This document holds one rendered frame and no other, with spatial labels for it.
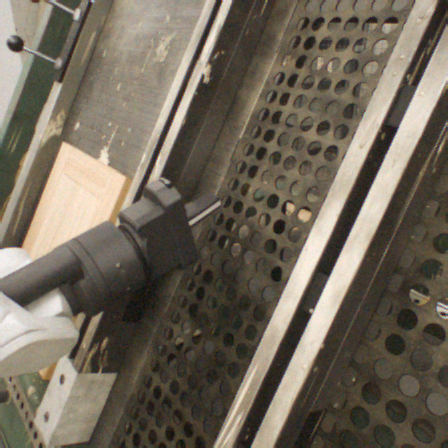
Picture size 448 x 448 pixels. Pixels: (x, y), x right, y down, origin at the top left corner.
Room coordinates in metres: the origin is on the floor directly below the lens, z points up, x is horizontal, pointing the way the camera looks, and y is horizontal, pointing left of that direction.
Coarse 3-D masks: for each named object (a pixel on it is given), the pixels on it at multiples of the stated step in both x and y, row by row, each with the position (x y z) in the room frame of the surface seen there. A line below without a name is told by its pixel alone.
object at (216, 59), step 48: (240, 0) 0.66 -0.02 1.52; (192, 48) 0.66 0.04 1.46; (240, 48) 0.66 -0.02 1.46; (192, 96) 0.61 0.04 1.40; (192, 144) 0.60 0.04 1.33; (192, 192) 0.60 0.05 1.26; (144, 288) 0.54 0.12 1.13; (96, 336) 0.49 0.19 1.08; (96, 384) 0.48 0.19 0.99; (48, 432) 0.44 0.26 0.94
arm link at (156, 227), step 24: (144, 192) 0.48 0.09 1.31; (168, 192) 0.46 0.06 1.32; (120, 216) 0.45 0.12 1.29; (144, 216) 0.44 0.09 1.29; (168, 216) 0.45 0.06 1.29; (96, 240) 0.40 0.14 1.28; (120, 240) 0.41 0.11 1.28; (144, 240) 0.43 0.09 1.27; (168, 240) 0.45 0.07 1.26; (192, 240) 0.46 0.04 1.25; (120, 264) 0.39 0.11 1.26; (144, 264) 0.43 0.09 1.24; (168, 264) 0.45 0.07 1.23; (120, 288) 0.39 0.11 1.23
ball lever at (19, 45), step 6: (12, 36) 1.06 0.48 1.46; (18, 36) 1.07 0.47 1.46; (6, 42) 1.05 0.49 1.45; (12, 42) 1.05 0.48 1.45; (18, 42) 1.05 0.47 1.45; (12, 48) 1.05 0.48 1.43; (18, 48) 1.05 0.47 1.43; (24, 48) 1.06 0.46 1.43; (36, 54) 1.07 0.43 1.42; (42, 54) 1.07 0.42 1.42; (48, 60) 1.07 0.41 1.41; (54, 60) 1.07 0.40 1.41; (60, 60) 1.07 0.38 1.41; (60, 66) 1.06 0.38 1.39
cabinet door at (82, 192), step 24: (72, 168) 0.87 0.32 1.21; (96, 168) 0.80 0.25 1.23; (48, 192) 0.90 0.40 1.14; (72, 192) 0.83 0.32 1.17; (96, 192) 0.76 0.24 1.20; (120, 192) 0.71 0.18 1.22; (48, 216) 0.86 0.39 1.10; (72, 216) 0.79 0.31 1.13; (96, 216) 0.72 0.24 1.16; (24, 240) 0.88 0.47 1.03; (48, 240) 0.81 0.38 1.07
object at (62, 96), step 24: (96, 0) 1.12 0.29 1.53; (96, 24) 1.11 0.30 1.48; (72, 72) 1.07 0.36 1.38; (72, 96) 1.06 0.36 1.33; (48, 120) 1.02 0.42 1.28; (48, 144) 1.01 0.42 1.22; (24, 168) 1.00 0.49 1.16; (24, 192) 0.97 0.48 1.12; (24, 216) 0.96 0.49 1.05; (0, 240) 0.93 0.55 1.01
